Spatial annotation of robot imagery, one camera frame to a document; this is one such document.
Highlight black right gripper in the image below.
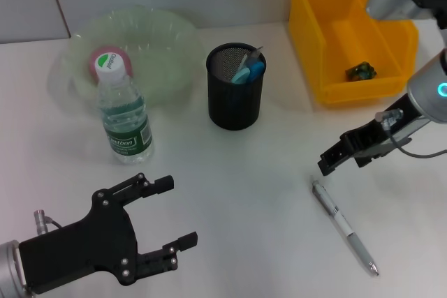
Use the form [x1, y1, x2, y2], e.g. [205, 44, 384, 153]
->
[316, 94, 432, 177]

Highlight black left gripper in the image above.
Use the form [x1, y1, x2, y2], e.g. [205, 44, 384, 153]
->
[18, 172, 199, 295]

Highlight white grey pen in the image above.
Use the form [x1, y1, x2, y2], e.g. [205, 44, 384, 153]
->
[309, 176, 380, 276]

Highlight green plastic wrapper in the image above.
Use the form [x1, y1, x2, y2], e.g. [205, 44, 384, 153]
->
[345, 62, 379, 81]

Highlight clear green-label water bottle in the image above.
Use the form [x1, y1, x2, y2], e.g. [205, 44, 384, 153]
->
[96, 50, 155, 165]

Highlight blue scissors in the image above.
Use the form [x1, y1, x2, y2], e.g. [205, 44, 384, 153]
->
[230, 61, 265, 84]

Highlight clear plastic ruler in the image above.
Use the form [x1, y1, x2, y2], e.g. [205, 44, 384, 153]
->
[230, 45, 264, 82]

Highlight pink peach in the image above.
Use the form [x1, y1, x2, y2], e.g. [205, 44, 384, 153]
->
[87, 45, 134, 84]

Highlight black mesh pen holder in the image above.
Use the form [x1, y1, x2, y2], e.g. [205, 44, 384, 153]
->
[205, 42, 268, 131]

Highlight translucent green fruit plate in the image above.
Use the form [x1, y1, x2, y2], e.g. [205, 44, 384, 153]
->
[47, 5, 207, 117]

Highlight yellow plastic bin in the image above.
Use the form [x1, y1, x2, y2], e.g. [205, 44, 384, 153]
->
[288, 0, 419, 106]

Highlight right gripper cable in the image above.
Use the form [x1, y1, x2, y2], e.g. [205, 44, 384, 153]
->
[375, 108, 447, 158]

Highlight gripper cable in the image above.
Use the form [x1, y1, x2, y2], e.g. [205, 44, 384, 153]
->
[375, 108, 447, 158]
[33, 209, 64, 236]

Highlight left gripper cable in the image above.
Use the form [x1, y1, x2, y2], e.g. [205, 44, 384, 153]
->
[33, 209, 64, 236]

